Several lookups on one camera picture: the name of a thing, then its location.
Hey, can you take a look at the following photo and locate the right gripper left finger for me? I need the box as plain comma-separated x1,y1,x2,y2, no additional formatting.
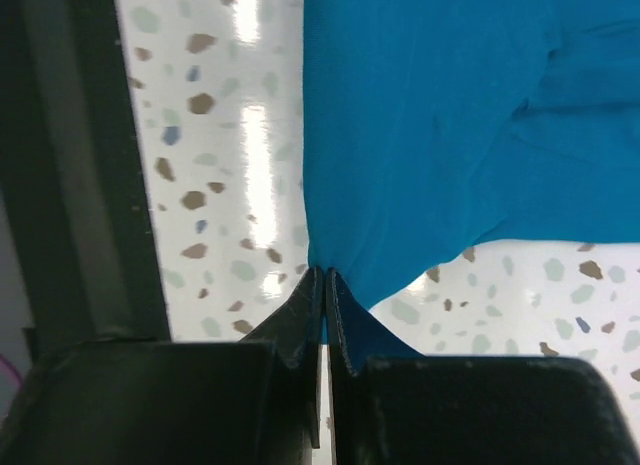
1,269,323,464

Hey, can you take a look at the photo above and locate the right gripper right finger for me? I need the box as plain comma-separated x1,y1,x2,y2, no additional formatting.
324,271,639,464

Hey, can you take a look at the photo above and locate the blue polo t shirt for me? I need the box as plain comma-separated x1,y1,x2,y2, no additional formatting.
303,0,639,350

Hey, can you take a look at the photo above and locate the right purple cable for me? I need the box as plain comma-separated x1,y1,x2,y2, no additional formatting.
0,352,24,394

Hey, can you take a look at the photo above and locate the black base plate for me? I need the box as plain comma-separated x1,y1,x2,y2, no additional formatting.
1,0,170,353

